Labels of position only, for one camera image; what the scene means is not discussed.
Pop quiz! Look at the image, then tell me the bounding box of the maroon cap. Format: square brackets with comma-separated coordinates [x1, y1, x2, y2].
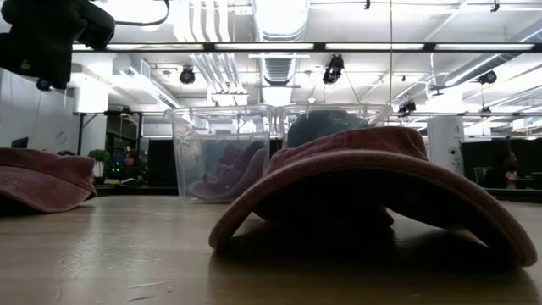
[188, 141, 268, 202]
[208, 125, 539, 269]
[0, 147, 98, 214]

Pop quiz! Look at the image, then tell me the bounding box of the dark green cap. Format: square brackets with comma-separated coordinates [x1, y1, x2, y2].
[286, 108, 370, 149]

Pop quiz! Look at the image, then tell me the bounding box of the black metal scaffold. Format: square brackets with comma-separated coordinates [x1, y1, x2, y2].
[71, 109, 170, 156]

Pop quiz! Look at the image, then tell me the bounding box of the small potted green plant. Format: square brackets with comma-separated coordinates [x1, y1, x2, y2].
[87, 148, 112, 186]

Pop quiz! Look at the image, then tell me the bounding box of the person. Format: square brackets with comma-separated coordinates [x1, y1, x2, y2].
[120, 150, 147, 187]
[482, 150, 522, 190]

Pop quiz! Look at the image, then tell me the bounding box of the clear plastic bin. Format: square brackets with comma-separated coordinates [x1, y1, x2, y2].
[163, 104, 276, 203]
[274, 103, 393, 164]

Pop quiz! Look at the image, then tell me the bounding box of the white square column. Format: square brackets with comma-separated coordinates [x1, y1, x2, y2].
[426, 116, 466, 177]

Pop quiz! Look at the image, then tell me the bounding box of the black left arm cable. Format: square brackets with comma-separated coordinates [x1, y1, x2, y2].
[113, 0, 171, 27]

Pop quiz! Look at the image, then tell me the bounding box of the silver ventilation duct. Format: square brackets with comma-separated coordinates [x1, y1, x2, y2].
[252, 0, 312, 86]

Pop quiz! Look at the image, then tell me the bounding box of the thin hanging wire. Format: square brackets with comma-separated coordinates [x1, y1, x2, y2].
[388, 0, 393, 107]

